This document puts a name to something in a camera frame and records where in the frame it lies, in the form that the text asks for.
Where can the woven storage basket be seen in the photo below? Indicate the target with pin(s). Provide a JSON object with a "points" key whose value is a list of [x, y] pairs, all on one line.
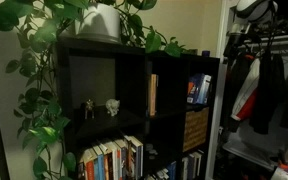
{"points": [[195, 130]]}

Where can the green pothos plant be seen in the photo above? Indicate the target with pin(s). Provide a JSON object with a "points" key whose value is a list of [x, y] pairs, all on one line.
{"points": [[39, 24]]}

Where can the orange book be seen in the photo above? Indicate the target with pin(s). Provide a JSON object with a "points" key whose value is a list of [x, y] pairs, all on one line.
{"points": [[191, 92]]}

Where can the white red black jacket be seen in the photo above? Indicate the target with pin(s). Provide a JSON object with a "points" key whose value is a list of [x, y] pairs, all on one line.
{"points": [[245, 101]]}

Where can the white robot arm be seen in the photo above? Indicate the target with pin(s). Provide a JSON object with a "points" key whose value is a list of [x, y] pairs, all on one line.
{"points": [[248, 13]]}

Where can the white elephant figurine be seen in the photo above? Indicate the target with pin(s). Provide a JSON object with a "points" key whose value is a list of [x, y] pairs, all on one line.
{"points": [[112, 106]]}

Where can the white plant pot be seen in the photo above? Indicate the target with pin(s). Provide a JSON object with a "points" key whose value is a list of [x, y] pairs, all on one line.
{"points": [[99, 22]]}

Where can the row of lower shelf books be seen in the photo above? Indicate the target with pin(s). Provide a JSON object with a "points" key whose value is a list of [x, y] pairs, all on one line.
{"points": [[119, 158]]}

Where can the tan book middle compartment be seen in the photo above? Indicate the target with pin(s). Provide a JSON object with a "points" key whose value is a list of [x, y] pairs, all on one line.
{"points": [[152, 93]]}

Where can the dark blue textbook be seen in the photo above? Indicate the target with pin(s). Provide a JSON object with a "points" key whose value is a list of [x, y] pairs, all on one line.
{"points": [[198, 85]]}

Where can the small brass robot figurine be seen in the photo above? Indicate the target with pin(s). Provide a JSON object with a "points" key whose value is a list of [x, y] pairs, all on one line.
{"points": [[89, 108]]}

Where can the metal closet rod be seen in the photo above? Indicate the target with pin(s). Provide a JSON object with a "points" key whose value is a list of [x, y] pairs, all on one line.
{"points": [[278, 42]]}

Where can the black hanging coat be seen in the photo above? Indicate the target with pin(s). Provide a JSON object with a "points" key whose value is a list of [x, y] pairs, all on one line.
{"points": [[270, 91]]}

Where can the bottom right shelf books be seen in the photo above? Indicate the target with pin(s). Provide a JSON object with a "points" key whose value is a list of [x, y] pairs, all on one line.
{"points": [[191, 165]]}

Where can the small purple cup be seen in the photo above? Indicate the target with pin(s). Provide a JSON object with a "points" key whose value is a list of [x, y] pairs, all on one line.
{"points": [[206, 53]]}

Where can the light blue thick book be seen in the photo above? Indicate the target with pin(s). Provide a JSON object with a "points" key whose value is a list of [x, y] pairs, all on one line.
{"points": [[204, 89]]}

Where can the black cube bookshelf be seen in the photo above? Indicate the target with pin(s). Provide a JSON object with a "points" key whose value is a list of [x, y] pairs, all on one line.
{"points": [[101, 71]]}

